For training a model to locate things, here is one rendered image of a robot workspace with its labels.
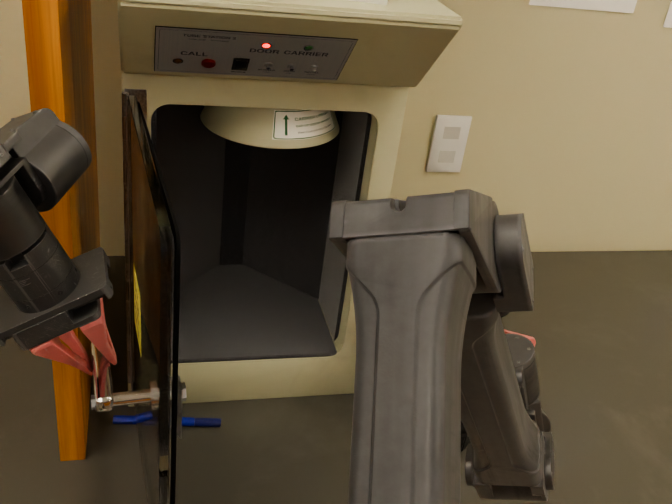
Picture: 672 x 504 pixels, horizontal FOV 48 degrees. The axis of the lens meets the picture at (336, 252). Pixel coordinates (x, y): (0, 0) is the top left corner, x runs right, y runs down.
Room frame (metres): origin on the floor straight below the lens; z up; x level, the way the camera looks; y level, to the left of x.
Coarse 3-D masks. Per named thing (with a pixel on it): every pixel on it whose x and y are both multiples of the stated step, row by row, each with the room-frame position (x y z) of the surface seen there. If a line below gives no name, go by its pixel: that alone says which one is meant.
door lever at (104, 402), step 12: (96, 348) 0.55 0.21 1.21; (96, 360) 0.53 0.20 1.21; (96, 372) 0.51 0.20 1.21; (108, 372) 0.52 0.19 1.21; (96, 384) 0.50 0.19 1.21; (108, 384) 0.50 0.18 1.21; (96, 396) 0.48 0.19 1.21; (108, 396) 0.48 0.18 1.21; (120, 396) 0.49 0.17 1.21; (132, 396) 0.49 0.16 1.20; (144, 396) 0.49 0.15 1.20; (96, 408) 0.48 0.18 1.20; (108, 408) 0.48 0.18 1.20
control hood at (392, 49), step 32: (128, 0) 0.65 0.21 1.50; (160, 0) 0.66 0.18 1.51; (192, 0) 0.67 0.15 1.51; (224, 0) 0.68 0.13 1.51; (256, 0) 0.69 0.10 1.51; (288, 0) 0.71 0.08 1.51; (320, 0) 0.73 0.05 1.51; (416, 0) 0.79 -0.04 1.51; (128, 32) 0.68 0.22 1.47; (288, 32) 0.71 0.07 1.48; (320, 32) 0.72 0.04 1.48; (352, 32) 0.72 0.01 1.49; (384, 32) 0.73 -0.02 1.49; (416, 32) 0.74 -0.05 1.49; (448, 32) 0.74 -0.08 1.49; (128, 64) 0.72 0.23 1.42; (352, 64) 0.77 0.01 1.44; (384, 64) 0.78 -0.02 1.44; (416, 64) 0.78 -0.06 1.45
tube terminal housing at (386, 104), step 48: (192, 96) 0.78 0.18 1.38; (240, 96) 0.79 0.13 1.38; (288, 96) 0.81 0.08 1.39; (336, 96) 0.83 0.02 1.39; (384, 96) 0.84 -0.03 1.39; (384, 144) 0.84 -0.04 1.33; (384, 192) 0.85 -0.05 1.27; (192, 384) 0.78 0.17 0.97; (240, 384) 0.80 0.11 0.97; (288, 384) 0.82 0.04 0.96; (336, 384) 0.84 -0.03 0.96
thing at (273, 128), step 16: (208, 112) 0.87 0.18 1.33; (224, 112) 0.84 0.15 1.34; (240, 112) 0.84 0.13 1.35; (256, 112) 0.83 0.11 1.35; (272, 112) 0.83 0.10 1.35; (288, 112) 0.84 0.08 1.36; (304, 112) 0.85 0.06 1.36; (320, 112) 0.87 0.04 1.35; (208, 128) 0.85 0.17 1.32; (224, 128) 0.83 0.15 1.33; (240, 128) 0.83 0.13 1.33; (256, 128) 0.82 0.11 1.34; (272, 128) 0.83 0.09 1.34; (288, 128) 0.83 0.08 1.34; (304, 128) 0.84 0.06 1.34; (320, 128) 0.86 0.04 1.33; (336, 128) 0.89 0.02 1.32; (256, 144) 0.82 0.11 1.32; (272, 144) 0.82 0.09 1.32; (288, 144) 0.82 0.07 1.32; (304, 144) 0.83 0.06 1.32; (320, 144) 0.85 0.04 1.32
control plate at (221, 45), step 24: (168, 48) 0.71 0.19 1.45; (192, 48) 0.71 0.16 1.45; (216, 48) 0.72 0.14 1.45; (240, 48) 0.72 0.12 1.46; (264, 48) 0.73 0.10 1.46; (288, 48) 0.73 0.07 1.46; (336, 48) 0.74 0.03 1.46; (192, 72) 0.74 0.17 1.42; (216, 72) 0.75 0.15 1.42; (240, 72) 0.76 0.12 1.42; (264, 72) 0.76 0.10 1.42; (288, 72) 0.77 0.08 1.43; (312, 72) 0.77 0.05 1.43; (336, 72) 0.78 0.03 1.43
